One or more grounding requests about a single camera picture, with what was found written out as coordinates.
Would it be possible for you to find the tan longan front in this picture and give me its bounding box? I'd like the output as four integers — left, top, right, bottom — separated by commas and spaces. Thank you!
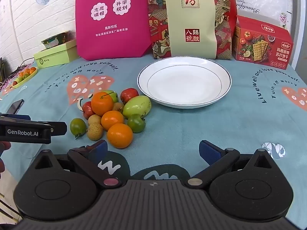
87, 123, 104, 141

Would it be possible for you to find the tan longan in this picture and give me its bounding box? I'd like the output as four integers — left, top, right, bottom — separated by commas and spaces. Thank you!
112, 102, 124, 113
87, 123, 104, 141
88, 114, 101, 125

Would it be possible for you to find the green tomato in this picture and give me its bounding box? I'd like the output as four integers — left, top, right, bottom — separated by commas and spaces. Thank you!
127, 114, 146, 133
70, 118, 87, 139

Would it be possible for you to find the red apple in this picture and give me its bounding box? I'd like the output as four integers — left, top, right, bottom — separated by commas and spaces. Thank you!
82, 101, 95, 119
120, 88, 139, 104

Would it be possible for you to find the orange with stem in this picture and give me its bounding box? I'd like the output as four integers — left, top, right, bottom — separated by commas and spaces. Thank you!
91, 92, 114, 116

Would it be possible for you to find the tan longan back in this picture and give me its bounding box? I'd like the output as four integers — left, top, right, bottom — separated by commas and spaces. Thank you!
112, 102, 124, 113

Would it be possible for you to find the small green mango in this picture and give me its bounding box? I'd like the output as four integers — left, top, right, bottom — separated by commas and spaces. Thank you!
104, 90, 119, 103

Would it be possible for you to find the large light green mango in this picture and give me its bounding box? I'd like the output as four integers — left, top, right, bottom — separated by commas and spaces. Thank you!
122, 96, 151, 118

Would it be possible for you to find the yellow tray with small fruits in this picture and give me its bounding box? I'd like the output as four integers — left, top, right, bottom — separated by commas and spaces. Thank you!
12, 67, 38, 89

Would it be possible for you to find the person's left hand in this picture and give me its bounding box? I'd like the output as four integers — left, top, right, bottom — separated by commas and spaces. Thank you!
0, 141, 12, 174

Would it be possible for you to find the black smartphone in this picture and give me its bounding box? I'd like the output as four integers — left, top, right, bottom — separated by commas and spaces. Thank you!
6, 99, 24, 114

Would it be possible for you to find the blue printed tablecloth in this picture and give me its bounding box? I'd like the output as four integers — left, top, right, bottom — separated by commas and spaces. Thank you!
1, 55, 306, 228

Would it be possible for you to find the light green cardboard box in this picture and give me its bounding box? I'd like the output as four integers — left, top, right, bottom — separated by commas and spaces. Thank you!
34, 39, 80, 69

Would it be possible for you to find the white round plate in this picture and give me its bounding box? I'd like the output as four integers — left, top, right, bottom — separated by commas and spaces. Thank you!
137, 57, 232, 109

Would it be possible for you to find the green patterned bowl box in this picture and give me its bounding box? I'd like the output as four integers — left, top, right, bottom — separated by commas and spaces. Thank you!
41, 31, 74, 49

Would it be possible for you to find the red cracker box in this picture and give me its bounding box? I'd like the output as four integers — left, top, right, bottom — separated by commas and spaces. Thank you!
232, 16, 293, 70

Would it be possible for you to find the magenta non-woven tote bag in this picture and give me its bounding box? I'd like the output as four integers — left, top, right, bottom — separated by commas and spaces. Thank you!
75, 0, 151, 60

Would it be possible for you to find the red green liquor gift bag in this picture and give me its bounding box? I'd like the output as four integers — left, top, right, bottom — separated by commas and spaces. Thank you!
147, 0, 237, 60

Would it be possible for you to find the white floral plastic bag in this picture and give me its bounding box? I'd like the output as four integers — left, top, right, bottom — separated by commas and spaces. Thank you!
236, 0, 292, 31

